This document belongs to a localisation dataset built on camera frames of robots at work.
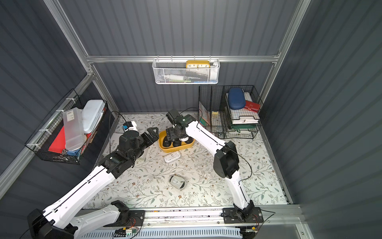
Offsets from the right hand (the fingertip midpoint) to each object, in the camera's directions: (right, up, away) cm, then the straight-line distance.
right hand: (178, 133), depth 89 cm
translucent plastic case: (-43, -1, -24) cm, 49 cm away
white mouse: (+3, -5, +10) cm, 12 cm away
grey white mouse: (0, -27, -7) cm, 28 cm away
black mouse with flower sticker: (-2, -7, +10) cm, 13 cm away
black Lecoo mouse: (-9, -7, +11) cm, 16 cm away
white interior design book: (-45, -8, +9) cm, 46 cm away
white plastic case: (-43, +11, -14) cm, 46 cm away
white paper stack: (+40, +10, +2) cm, 42 cm away
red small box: (+48, +16, +5) cm, 51 cm away
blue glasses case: (+37, +22, +7) cm, 44 cm away
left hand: (-11, +1, -16) cm, 19 cm away
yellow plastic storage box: (-4, -11, +5) cm, 13 cm away
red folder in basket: (-52, -4, -22) cm, 57 cm away
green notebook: (+38, +4, +5) cm, 39 cm away
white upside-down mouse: (-4, -16, +5) cm, 17 cm away
